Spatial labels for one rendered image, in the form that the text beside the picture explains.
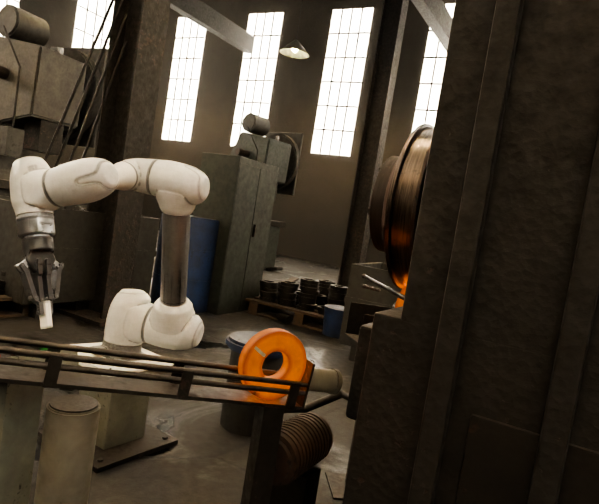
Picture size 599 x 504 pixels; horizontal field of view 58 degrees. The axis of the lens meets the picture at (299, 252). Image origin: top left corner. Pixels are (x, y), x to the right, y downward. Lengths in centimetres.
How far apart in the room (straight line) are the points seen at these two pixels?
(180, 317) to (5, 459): 86
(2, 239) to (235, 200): 194
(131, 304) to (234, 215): 293
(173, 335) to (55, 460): 88
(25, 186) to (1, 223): 296
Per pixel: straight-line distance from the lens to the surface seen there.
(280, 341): 119
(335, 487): 231
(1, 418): 149
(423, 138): 145
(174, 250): 203
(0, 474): 155
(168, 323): 214
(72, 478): 144
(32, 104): 653
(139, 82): 438
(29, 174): 154
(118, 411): 232
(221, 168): 514
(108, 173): 144
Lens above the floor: 104
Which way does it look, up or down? 4 degrees down
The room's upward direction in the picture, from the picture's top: 9 degrees clockwise
